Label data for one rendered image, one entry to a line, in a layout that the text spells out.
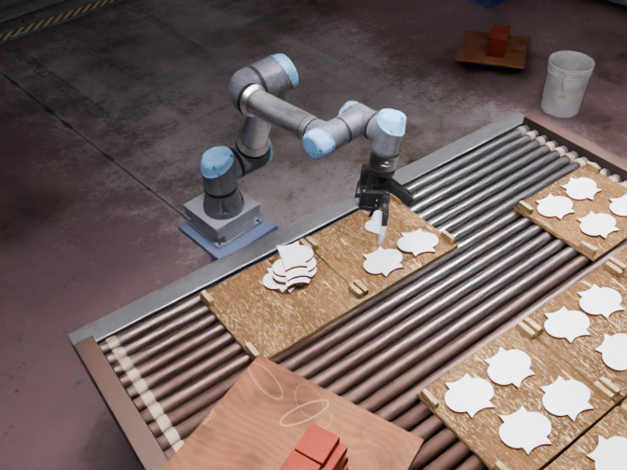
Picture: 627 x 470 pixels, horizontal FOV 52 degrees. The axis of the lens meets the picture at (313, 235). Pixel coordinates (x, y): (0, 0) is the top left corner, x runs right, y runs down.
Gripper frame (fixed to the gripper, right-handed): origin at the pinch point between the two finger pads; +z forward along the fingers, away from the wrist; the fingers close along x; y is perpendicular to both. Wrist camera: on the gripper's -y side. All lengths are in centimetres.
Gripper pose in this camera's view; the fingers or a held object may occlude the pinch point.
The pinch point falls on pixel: (376, 230)
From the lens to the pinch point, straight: 184.9
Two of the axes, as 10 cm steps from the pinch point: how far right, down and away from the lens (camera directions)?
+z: -1.3, 8.4, 5.2
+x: 1.1, 5.4, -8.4
